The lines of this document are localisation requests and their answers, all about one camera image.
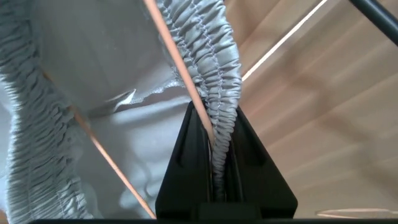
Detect beige curtain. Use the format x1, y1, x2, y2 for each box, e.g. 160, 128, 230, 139
223, 0, 398, 218

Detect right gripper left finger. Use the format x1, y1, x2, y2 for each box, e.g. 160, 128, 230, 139
155, 101, 215, 218

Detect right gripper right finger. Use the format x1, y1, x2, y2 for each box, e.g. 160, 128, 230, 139
223, 105, 299, 218

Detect pale grey shorts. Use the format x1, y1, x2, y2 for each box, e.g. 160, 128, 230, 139
0, 0, 243, 220

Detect black clothes rack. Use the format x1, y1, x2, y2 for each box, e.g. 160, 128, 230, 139
348, 0, 398, 47

